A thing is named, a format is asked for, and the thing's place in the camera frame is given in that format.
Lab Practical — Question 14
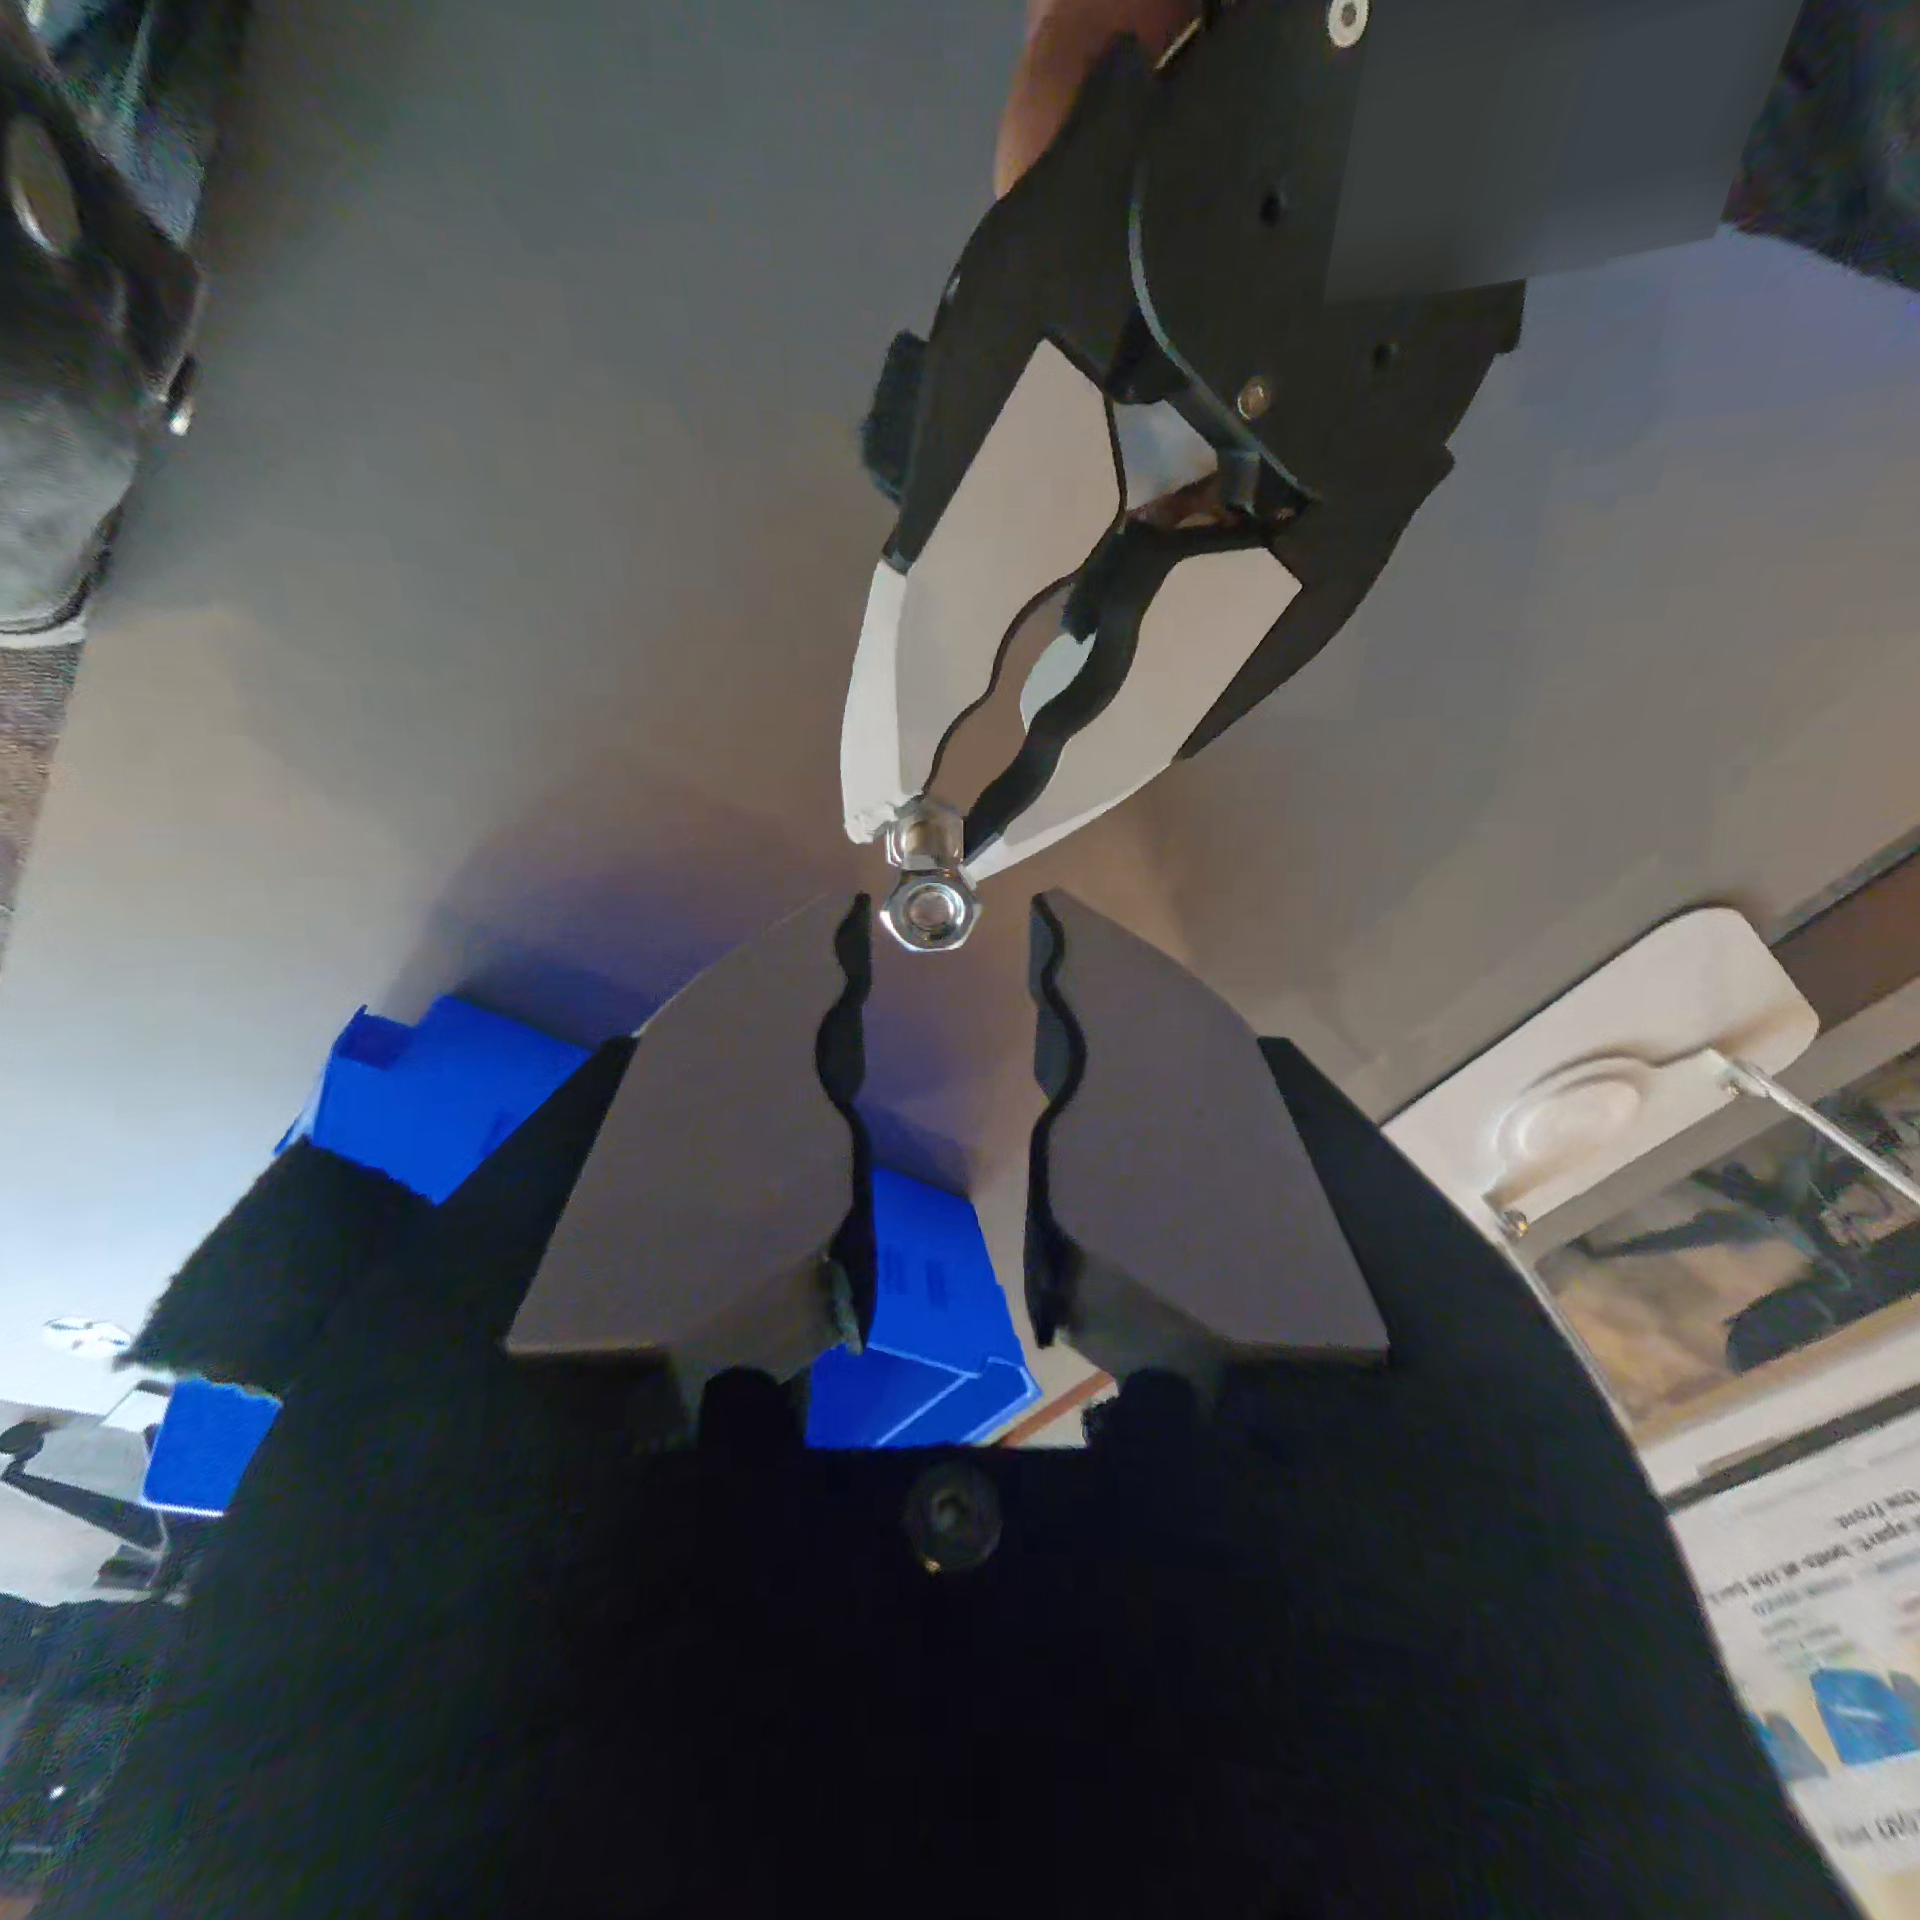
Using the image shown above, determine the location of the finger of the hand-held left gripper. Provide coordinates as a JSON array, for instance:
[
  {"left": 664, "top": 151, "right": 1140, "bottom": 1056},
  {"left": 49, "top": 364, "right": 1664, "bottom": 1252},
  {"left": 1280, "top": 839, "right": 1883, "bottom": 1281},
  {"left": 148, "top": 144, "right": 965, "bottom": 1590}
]
[
  {"left": 836, "top": 336, "right": 1128, "bottom": 845},
  {"left": 951, "top": 510, "right": 1305, "bottom": 884}
]

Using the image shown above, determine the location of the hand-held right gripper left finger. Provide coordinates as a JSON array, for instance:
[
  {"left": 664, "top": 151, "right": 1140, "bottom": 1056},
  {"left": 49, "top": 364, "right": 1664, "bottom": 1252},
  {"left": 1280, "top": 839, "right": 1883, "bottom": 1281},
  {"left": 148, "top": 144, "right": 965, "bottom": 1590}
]
[{"left": 504, "top": 893, "right": 881, "bottom": 1420}]

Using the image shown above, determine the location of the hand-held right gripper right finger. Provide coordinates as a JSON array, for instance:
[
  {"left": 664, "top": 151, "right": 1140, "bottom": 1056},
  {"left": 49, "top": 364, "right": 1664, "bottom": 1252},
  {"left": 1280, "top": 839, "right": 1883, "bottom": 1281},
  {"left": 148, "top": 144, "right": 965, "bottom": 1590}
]
[{"left": 1024, "top": 888, "right": 1393, "bottom": 1374}]

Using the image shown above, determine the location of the blue plastic bin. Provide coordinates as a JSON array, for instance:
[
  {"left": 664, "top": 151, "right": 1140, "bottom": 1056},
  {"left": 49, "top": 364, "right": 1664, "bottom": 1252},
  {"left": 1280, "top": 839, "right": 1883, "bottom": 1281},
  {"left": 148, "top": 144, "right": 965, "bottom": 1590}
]
[{"left": 143, "top": 989, "right": 1048, "bottom": 1519}]

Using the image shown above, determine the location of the person's left forearm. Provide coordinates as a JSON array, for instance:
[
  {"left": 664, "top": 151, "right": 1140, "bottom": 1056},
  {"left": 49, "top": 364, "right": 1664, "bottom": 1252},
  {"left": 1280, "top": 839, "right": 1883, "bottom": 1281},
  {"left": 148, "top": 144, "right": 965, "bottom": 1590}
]
[{"left": 995, "top": 0, "right": 1202, "bottom": 196}]

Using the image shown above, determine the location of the thin metal rod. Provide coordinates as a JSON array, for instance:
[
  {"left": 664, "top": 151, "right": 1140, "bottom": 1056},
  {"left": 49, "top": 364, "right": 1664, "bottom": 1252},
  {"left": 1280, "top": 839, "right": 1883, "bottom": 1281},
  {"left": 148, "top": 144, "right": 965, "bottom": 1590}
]
[{"left": 1716, "top": 1049, "right": 1920, "bottom": 1208}]

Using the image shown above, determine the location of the printed paper sheet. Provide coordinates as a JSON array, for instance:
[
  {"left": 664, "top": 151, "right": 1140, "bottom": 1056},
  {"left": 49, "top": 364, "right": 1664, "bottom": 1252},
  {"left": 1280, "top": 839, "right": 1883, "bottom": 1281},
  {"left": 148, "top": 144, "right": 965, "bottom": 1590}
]
[{"left": 1642, "top": 1394, "right": 1920, "bottom": 1920}]

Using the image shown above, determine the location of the white rounded base plate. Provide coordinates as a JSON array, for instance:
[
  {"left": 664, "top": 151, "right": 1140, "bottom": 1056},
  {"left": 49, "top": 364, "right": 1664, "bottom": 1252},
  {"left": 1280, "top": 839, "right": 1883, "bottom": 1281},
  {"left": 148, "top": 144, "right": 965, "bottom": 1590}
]
[{"left": 1380, "top": 908, "right": 1825, "bottom": 1247}]

